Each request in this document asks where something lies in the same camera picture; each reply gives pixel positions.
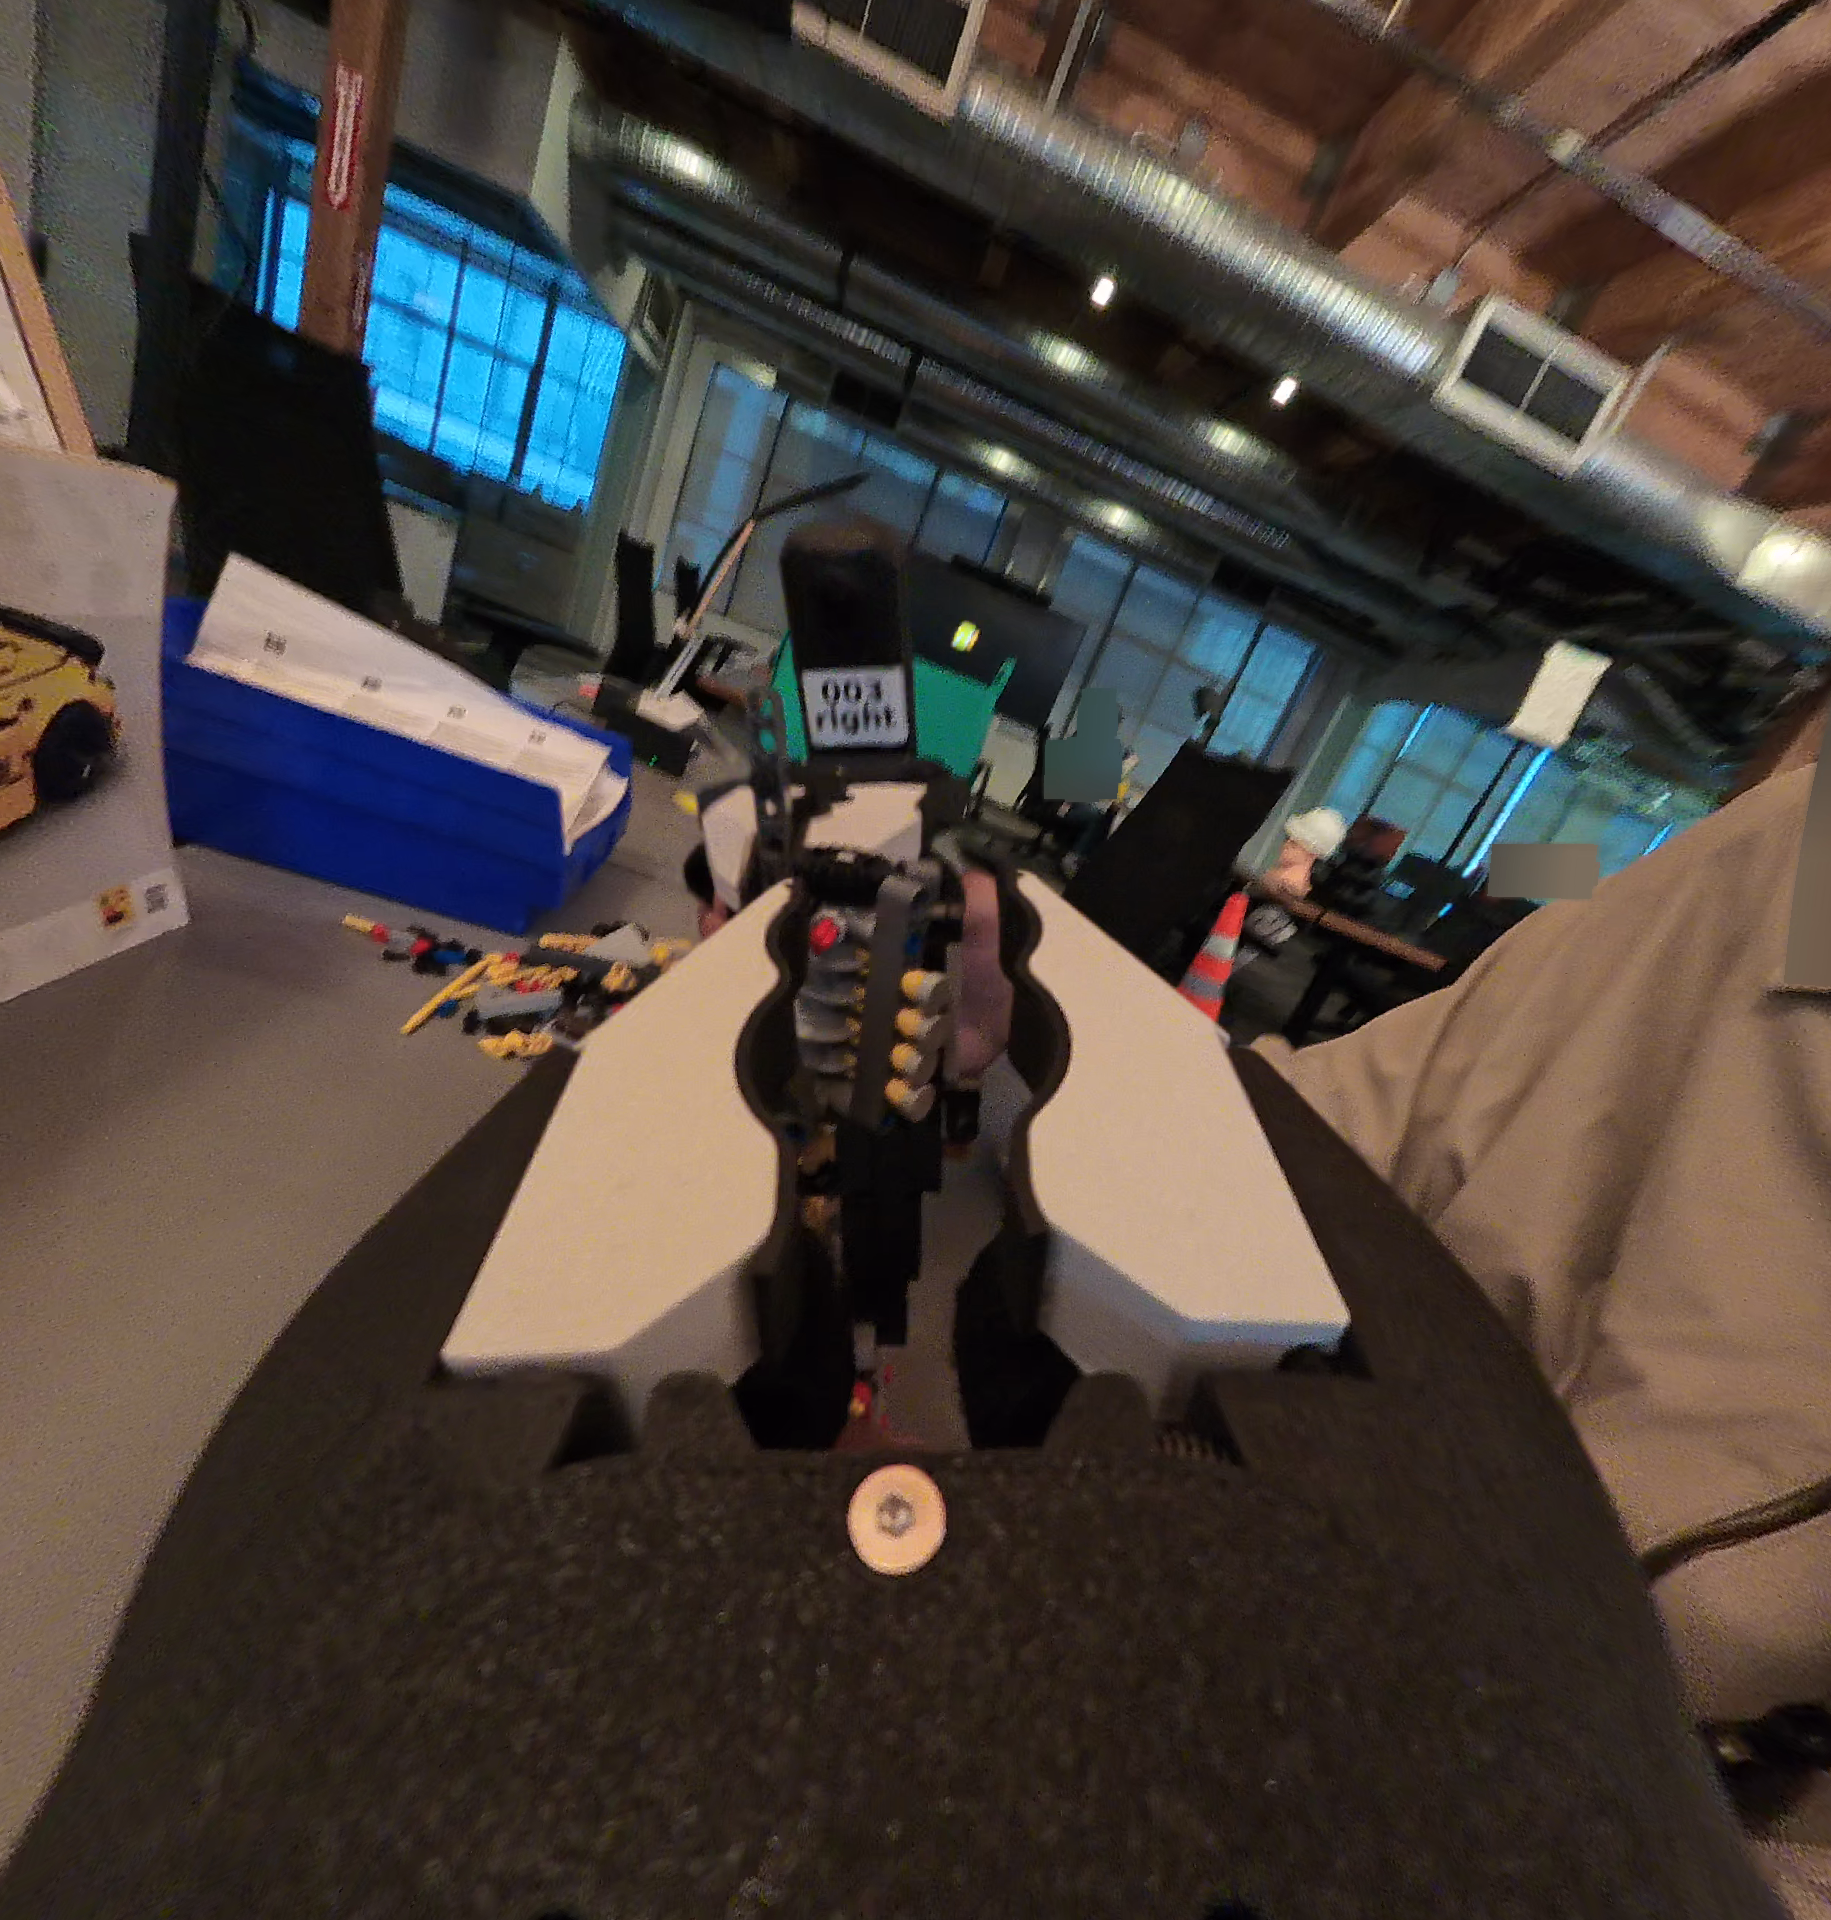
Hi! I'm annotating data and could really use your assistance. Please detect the Lego brick instruction poster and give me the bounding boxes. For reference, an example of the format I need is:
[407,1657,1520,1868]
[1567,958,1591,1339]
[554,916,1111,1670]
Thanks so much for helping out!
[0,56,103,461]

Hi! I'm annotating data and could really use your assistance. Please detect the white paper parts bags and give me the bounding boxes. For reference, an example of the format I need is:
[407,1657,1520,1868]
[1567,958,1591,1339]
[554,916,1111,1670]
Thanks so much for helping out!
[192,553,637,845]

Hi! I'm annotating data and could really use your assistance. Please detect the yellow car instruction booklet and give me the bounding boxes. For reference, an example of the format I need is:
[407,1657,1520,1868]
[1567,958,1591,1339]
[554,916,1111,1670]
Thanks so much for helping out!
[0,435,192,1024]

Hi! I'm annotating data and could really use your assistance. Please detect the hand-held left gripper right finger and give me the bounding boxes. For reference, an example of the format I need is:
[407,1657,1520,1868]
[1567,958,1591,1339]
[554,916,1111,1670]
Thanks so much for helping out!
[1007,865,1354,1424]

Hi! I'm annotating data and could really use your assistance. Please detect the person's right hand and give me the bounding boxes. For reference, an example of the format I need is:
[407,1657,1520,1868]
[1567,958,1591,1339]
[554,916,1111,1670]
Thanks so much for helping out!
[946,869,1041,1088]

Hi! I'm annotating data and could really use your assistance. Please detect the grey desk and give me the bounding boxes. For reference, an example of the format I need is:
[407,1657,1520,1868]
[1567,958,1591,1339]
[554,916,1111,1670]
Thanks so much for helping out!
[0,777,797,1865]

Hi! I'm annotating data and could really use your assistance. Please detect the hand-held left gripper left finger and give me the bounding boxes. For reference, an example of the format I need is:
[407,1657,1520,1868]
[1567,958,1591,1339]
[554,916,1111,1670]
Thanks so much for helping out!
[442,885,797,1424]

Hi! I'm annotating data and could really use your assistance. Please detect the large paned window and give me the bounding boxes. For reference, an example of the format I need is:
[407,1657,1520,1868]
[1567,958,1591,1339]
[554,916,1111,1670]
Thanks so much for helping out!
[251,184,637,517]

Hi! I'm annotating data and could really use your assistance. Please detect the white air vent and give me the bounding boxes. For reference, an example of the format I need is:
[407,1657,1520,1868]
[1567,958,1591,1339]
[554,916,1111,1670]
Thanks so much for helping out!
[1436,295,1635,454]

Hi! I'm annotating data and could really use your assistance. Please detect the blue storage bin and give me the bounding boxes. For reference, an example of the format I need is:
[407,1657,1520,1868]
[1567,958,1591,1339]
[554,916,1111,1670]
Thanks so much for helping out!
[160,595,637,934]

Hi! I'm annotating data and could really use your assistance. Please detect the silver air duct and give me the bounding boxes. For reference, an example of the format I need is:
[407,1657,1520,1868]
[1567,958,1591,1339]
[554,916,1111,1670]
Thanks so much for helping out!
[572,60,1831,646]

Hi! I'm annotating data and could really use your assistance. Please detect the wooden post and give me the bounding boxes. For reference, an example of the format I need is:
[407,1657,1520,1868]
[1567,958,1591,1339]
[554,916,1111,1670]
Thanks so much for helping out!
[299,0,410,357]

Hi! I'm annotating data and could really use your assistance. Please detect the hanging white sheet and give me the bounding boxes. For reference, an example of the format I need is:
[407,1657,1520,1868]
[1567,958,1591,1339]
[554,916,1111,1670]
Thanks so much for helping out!
[1500,644,1612,746]

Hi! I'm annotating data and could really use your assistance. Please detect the black monitor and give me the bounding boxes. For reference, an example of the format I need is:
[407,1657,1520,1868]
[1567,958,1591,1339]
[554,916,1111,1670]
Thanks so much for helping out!
[907,556,1094,740]

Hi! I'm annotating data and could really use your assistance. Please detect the pile of toy brick pieces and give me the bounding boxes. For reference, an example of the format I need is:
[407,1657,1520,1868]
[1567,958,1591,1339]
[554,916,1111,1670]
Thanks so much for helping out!
[338,908,703,1063]

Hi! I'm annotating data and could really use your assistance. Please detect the orange traffic cone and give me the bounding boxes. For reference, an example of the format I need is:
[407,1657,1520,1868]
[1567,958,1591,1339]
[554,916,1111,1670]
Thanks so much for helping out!
[1173,890,1255,1024]

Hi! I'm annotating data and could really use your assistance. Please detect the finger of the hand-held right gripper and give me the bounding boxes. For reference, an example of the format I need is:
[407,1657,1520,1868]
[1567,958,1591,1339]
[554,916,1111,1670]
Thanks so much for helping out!
[698,787,765,916]
[797,777,924,869]

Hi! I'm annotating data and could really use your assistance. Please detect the black toy brick engine assembly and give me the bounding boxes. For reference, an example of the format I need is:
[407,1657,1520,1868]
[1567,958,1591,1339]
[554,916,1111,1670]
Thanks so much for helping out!
[732,681,995,1424]

